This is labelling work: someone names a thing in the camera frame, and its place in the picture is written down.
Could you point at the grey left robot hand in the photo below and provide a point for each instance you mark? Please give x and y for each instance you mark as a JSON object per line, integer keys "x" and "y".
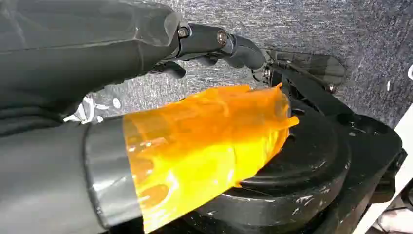
{"x": 96, "y": 48}

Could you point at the ribbed grey left robot arm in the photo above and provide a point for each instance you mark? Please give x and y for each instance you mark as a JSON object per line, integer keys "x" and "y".
{"x": 22, "y": 121}

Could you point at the person's white shoe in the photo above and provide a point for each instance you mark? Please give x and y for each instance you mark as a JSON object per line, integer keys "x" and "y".
{"x": 83, "y": 111}

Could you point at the black robot foot plate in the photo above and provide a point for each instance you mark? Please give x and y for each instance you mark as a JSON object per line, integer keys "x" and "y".
{"x": 309, "y": 64}

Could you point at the black round weight disc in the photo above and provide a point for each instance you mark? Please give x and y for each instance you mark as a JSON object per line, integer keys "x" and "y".
{"x": 300, "y": 168}

